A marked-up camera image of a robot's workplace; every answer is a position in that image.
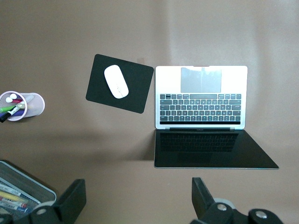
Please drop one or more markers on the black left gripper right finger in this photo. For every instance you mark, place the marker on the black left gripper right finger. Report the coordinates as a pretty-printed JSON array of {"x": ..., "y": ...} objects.
[{"x": 201, "y": 200}]

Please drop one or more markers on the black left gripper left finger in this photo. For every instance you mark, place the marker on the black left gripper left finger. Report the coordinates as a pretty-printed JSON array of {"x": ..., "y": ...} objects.
[{"x": 72, "y": 200}]

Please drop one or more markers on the silver laptop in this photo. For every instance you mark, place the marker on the silver laptop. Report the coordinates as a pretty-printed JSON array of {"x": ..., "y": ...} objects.
[{"x": 201, "y": 109}]

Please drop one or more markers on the white marker blue label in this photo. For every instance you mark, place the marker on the white marker blue label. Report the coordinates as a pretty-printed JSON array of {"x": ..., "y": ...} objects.
[{"x": 22, "y": 208}]

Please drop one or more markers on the red and blue printed marker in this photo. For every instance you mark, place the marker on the red and blue printed marker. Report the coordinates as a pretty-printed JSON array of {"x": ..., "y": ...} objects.
[{"x": 14, "y": 203}]

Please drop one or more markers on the yellow marker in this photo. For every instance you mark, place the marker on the yellow marker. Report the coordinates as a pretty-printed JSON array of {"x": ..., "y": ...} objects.
[{"x": 14, "y": 198}]

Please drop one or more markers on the purple marker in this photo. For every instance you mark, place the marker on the purple marker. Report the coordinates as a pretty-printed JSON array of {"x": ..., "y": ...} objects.
[{"x": 19, "y": 113}]

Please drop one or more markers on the white marker black cap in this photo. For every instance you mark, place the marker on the white marker black cap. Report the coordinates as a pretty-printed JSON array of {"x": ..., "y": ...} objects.
[{"x": 5, "y": 117}]

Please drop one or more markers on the green marker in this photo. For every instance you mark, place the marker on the green marker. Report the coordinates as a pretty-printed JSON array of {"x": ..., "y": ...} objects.
[{"x": 9, "y": 108}]

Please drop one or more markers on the white capped marker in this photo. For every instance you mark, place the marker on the white capped marker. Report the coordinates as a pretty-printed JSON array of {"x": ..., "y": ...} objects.
[
  {"x": 12, "y": 95},
  {"x": 9, "y": 100}
]

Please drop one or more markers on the grey metal mesh tray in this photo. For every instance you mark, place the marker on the grey metal mesh tray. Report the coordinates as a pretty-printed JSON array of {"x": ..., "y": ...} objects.
[{"x": 39, "y": 191}]

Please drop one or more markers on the pink mesh pen cup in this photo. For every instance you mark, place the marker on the pink mesh pen cup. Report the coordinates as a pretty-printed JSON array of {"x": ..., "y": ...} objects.
[{"x": 35, "y": 107}]

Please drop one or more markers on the black mouse pad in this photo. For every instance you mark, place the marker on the black mouse pad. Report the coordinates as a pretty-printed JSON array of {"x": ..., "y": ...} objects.
[{"x": 135, "y": 93}]

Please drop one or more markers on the white computer mouse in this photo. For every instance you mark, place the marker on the white computer mouse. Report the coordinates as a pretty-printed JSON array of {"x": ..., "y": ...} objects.
[{"x": 116, "y": 81}]

